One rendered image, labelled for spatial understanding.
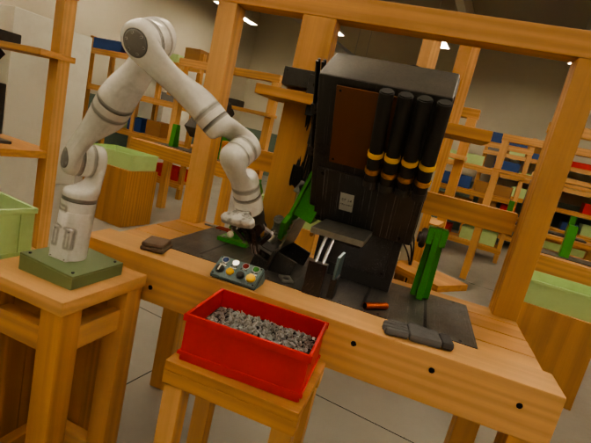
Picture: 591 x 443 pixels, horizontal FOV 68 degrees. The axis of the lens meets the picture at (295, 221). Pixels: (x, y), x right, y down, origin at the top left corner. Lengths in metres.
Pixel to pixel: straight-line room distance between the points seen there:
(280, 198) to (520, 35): 1.08
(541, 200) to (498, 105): 9.75
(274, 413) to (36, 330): 0.68
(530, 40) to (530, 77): 9.78
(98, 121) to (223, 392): 0.71
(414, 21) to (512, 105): 9.74
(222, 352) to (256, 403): 0.14
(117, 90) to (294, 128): 0.90
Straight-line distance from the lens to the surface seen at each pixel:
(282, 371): 1.04
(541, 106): 11.53
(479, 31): 1.85
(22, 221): 1.64
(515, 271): 1.85
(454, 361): 1.28
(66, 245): 1.36
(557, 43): 1.87
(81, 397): 1.84
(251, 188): 1.07
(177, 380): 1.13
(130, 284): 1.41
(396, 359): 1.29
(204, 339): 1.08
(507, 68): 11.68
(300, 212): 1.48
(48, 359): 1.34
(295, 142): 1.86
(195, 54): 7.09
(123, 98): 1.15
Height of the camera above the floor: 1.38
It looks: 11 degrees down
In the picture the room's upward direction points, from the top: 13 degrees clockwise
